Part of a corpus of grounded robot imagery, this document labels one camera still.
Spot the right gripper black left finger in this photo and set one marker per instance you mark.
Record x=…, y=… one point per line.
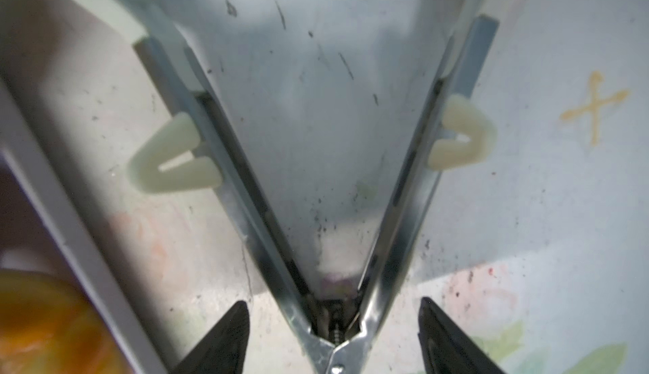
x=224, y=347

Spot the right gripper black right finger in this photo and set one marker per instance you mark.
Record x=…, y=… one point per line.
x=446, y=348

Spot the braided ring bread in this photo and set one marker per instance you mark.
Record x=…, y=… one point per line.
x=49, y=326

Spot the metal kitchen tongs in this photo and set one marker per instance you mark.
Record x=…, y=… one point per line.
x=323, y=126

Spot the lavender plastic tray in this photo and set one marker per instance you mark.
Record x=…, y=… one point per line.
x=28, y=163

